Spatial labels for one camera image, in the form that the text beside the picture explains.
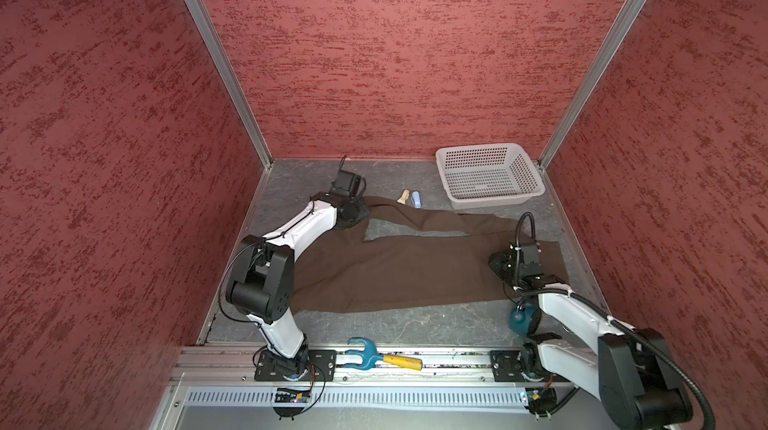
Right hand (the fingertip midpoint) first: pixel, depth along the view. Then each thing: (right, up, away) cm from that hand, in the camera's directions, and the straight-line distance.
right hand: (487, 262), depth 90 cm
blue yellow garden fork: (-34, -20, -16) cm, 43 cm away
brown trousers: (-46, -2, -1) cm, 46 cm away
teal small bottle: (+4, -10, -15) cm, 19 cm away
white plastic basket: (+9, +28, +27) cm, 40 cm away
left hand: (-39, +14, +2) cm, 41 cm away
